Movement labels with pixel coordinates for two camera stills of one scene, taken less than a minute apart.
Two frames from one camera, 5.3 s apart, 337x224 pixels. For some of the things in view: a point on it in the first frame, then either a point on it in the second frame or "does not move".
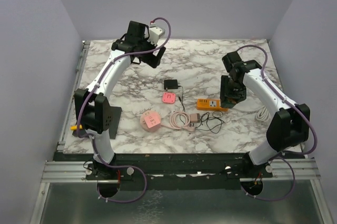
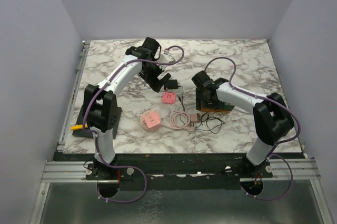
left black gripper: x=152 y=60 -> x=151 y=80
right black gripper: x=241 y=95 -> x=200 y=103
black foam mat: x=116 y=112 does not move
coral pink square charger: x=169 y=97 does not move
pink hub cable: x=180 y=119 does not move
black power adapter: x=170 y=84 does not move
